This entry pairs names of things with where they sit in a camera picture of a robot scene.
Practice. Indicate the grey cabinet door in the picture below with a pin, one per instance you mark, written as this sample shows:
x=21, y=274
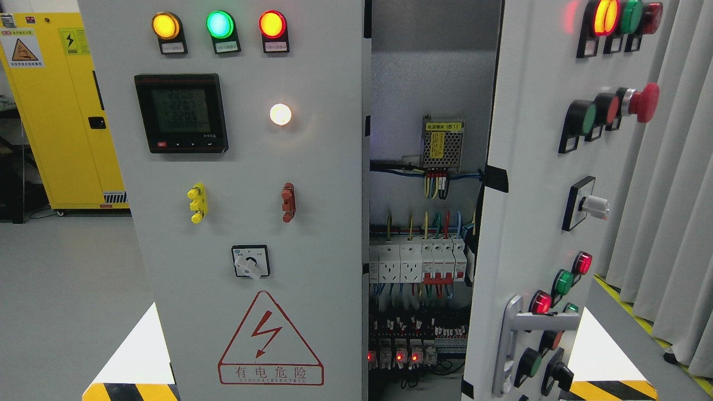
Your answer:
x=561, y=67
x=316, y=260

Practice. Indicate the white breaker and socket row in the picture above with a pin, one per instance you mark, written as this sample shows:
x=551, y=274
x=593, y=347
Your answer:
x=433, y=261

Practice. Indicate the metal mesh power supply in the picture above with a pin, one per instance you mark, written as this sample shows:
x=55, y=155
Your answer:
x=441, y=143

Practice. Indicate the white indicator lamp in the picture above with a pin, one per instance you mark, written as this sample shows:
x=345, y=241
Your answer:
x=280, y=114

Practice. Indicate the lower relay terminal row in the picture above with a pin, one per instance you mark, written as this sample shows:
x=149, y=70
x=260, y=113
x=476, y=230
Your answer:
x=416, y=339

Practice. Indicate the red electric hazard sticker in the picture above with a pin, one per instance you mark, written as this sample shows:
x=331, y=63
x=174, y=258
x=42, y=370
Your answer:
x=268, y=349

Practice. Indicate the red indicator lamp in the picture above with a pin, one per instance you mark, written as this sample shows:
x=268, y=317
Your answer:
x=272, y=24

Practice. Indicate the black digital power meter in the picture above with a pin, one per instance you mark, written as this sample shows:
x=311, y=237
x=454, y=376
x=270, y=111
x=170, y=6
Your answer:
x=182, y=113

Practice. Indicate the green indicator lamp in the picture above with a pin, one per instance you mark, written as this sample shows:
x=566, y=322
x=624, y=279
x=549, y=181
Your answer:
x=220, y=24

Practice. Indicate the yellow indicator lamp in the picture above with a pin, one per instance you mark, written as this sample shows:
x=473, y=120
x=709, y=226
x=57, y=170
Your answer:
x=166, y=25

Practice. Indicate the red emergency stop button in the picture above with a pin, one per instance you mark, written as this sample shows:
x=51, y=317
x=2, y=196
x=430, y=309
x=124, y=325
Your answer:
x=640, y=103

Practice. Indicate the grey curtain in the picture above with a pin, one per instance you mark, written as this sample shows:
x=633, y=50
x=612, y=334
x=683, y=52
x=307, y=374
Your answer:
x=661, y=259

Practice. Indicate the yellow safety storage cabinet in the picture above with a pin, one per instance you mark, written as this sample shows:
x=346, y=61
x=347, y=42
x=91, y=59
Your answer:
x=48, y=62

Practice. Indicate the red terminal post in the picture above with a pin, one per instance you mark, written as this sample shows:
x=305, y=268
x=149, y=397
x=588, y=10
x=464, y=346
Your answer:
x=288, y=202

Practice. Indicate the black white rotary switch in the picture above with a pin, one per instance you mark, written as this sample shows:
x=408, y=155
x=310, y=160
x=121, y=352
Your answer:
x=251, y=260

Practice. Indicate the yellow terminal post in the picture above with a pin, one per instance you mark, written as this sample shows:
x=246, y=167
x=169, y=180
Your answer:
x=198, y=197

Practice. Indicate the silver door handle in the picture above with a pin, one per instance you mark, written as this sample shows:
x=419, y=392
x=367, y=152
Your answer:
x=515, y=321

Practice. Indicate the white selector switch on right door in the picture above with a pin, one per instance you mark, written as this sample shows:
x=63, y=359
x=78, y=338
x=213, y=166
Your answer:
x=581, y=203

